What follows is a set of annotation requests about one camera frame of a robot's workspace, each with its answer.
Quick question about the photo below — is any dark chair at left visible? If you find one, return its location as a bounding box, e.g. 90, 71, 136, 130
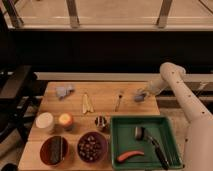
0, 65, 37, 143

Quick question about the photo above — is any black handled scrub brush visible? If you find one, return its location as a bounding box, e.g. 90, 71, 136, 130
135, 126, 169, 170

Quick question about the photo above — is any red bowl with dark bar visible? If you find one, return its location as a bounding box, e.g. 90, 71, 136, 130
40, 136, 69, 166

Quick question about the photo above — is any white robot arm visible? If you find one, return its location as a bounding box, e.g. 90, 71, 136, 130
134, 62, 213, 171

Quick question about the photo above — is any red bowl with nuts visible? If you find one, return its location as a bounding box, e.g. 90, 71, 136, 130
77, 132, 108, 163

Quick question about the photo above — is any metal spoon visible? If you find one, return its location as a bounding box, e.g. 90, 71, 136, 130
115, 94, 123, 112

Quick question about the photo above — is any grey blue sponge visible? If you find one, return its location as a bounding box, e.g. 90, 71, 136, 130
134, 93, 147, 102

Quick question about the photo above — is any white cylindrical container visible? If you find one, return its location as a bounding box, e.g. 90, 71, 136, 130
35, 112, 55, 134

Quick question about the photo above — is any small metal cup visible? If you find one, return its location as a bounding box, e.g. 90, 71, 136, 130
95, 116, 107, 131

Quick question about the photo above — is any green plastic tray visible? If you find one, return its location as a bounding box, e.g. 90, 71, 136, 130
110, 115, 182, 171

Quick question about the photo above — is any grey crumpled cloth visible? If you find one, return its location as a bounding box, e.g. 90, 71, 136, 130
55, 85, 75, 100

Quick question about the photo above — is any orange apple on stand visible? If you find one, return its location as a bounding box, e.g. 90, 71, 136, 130
58, 113, 74, 131

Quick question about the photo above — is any yellow banana peel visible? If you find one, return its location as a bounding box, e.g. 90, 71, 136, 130
82, 93, 94, 114

